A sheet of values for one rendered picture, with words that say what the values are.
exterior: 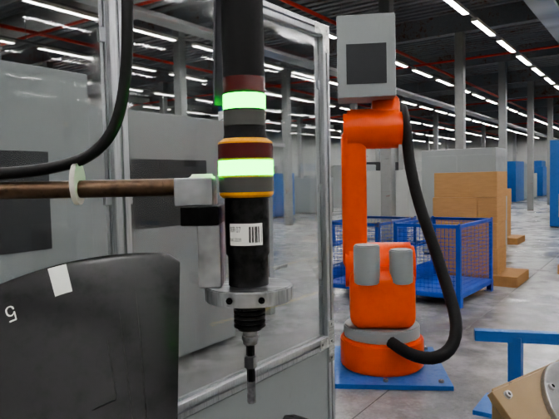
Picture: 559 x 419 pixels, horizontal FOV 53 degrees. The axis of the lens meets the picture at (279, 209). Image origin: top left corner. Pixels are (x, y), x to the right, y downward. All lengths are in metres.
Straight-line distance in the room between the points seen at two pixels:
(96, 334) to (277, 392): 1.26
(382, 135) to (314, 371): 2.81
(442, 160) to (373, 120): 6.84
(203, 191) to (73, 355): 0.20
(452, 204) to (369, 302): 4.38
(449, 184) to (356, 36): 4.50
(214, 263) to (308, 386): 1.49
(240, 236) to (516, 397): 0.62
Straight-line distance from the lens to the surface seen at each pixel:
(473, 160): 11.05
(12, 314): 0.57
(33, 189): 0.48
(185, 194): 0.44
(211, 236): 0.44
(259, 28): 0.45
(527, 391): 0.98
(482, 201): 8.42
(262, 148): 0.43
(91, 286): 0.57
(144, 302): 0.56
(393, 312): 4.38
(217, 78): 0.47
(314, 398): 1.95
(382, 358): 4.40
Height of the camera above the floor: 1.54
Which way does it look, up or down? 3 degrees down
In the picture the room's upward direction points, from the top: 1 degrees counter-clockwise
